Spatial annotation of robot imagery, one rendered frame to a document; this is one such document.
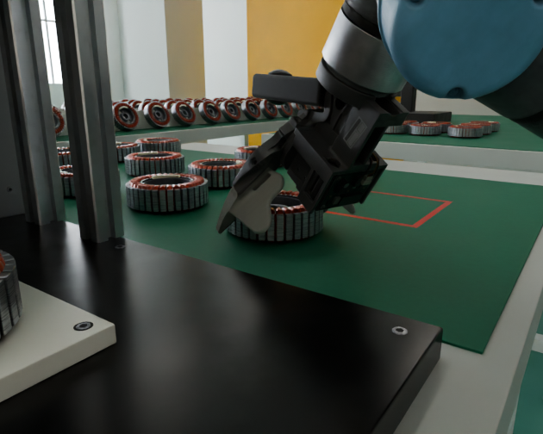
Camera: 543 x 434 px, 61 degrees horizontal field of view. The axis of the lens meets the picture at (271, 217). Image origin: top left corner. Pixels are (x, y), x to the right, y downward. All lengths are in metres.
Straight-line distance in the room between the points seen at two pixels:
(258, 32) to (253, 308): 3.88
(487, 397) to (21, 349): 0.24
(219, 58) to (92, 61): 6.42
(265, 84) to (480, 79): 0.27
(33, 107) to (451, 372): 0.44
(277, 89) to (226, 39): 6.33
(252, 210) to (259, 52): 3.69
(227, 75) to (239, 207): 6.32
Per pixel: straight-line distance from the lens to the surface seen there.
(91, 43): 0.45
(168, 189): 0.61
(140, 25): 4.38
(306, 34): 3.87
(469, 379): 0.30
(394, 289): 0.39
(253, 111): 2.44
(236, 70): 6.65
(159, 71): 4.20
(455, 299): 0.39
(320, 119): 0.43
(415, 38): 0.24
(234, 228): 0.50
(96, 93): 0.45
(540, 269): 0.49
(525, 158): 1.41
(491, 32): 0.25
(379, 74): 0.38
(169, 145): 1.15
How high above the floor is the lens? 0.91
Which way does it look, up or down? 16 degrees down
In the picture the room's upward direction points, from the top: straight up
